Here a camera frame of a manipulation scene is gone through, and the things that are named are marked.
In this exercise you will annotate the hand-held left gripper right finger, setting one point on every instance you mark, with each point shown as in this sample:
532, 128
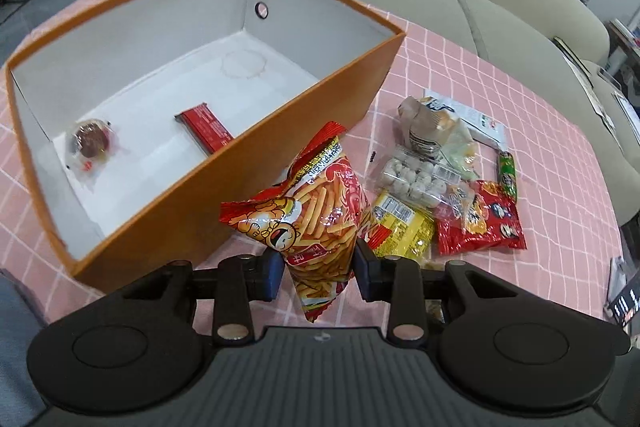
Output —
365, 268

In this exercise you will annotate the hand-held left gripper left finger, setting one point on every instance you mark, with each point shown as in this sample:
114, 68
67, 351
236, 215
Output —
272, 276

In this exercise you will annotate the red chip stick bag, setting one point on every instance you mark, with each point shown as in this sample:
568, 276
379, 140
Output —
320, 217

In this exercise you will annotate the orange cardboard box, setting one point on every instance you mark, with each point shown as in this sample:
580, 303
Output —
300, 132

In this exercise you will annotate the clear bag brown snack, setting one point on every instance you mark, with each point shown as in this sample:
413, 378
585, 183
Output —
425, 127

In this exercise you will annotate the white snack packet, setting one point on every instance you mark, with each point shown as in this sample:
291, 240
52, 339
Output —
482, 123

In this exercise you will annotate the yellow snack packet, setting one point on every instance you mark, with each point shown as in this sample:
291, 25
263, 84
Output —
400, 222

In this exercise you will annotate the beige snack packet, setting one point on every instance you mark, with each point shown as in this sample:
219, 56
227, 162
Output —
434, 310

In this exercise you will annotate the clear tray of round balls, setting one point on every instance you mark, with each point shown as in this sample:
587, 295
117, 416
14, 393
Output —
410, 177

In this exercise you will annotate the red cartoon snack packet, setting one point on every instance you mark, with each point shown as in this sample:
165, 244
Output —
485, 222

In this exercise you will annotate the red bar packet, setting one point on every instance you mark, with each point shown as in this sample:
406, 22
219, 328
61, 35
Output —
205, 127

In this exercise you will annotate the green tube snack packet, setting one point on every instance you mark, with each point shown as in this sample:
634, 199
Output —
506, 172

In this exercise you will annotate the pink checked tablecloth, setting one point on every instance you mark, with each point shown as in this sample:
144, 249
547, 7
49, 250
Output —
550, 157

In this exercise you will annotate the round snack in clear wrapper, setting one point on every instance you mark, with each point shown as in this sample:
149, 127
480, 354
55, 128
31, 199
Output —
90, 142

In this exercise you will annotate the black booklet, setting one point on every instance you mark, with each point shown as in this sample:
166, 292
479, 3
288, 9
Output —
625, 297

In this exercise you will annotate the blue grey cloth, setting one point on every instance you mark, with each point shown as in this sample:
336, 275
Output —
17, 347

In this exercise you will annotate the open magazine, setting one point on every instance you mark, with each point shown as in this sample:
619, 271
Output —
582, 77

